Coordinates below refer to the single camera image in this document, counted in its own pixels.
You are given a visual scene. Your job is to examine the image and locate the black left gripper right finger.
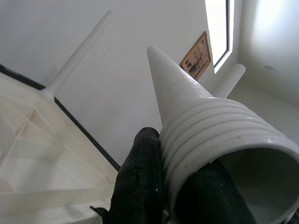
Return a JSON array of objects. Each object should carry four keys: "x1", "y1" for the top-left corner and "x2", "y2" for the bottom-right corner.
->
[{"x1": 177, "y1": 160, "x2": 257, "y2": 224}]

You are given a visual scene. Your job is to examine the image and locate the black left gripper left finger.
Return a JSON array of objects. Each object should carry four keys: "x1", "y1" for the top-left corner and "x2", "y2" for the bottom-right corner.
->
[{"x1": 90, "y1": 127, "x2": 169, "y2": 224}]

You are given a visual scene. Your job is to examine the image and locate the white plastic table leg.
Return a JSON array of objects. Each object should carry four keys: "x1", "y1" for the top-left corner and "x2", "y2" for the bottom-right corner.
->
[
  {"x1": 146, "y1": 45, "x2": 299, "y2": 224},
  {"x1": 45, "y1": 9, "x2": 113, "y2": 103},
  {"x1": 216, "y1": 63, "x2": 246, "y2": 98}
]

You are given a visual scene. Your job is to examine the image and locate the white plastic table top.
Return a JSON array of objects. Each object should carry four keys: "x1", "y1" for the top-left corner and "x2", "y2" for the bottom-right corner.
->
[{"x1": 0, "y1": 70, "x2": 120, "y2": 224}]

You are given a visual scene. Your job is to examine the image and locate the black tablecloth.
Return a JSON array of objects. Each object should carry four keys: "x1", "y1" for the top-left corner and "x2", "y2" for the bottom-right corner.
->
[{"x1": 0, "y1": 64, "x2": 121, "y2": 171}]

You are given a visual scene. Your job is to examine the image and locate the bright window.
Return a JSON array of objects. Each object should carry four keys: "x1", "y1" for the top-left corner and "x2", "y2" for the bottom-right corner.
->
[{"x1": 205, "y1": 0, "x2": 235, "y2": 74}]

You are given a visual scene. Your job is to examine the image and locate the gold framed wall picture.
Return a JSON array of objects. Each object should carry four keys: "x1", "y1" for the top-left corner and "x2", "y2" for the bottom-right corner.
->
[{"x1": 179, "y1": 30, "x2": 212, "y2": 81}]

